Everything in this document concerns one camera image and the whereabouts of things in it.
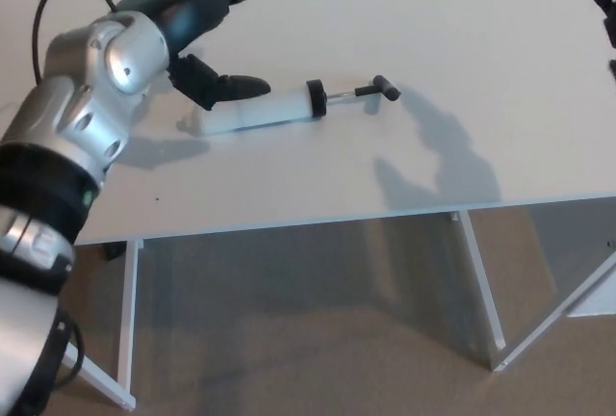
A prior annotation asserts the white air pump black handle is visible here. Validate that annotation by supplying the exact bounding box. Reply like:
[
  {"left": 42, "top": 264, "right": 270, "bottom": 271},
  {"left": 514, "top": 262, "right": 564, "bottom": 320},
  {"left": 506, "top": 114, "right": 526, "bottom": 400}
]
[{"left": 176, "top": 73, "right": 403, "bottom": 139}]

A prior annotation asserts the black three-fingered left robot hand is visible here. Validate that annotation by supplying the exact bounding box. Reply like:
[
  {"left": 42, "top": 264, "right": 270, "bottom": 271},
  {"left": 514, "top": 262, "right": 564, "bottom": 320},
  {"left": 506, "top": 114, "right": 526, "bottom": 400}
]
[{"left": 115, "top": 0, "right": 272, "bottom": 113}]

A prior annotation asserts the white side panel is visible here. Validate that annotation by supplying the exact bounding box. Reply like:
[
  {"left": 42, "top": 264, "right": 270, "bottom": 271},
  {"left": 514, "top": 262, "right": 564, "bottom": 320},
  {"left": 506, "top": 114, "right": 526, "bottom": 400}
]
[{"left": 526, "top": 197, "right": 616, "bottom": 321}]

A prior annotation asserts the white desk trestle leg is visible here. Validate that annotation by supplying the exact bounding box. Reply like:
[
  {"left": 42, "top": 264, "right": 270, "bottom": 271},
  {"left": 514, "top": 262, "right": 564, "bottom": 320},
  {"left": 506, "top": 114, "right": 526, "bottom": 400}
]
[
  {"left": 59, "top": 236, "right": 146, "bottom": 411},
  {"left": 450, "top": 207, "right": 616, "bottom": 375}
]

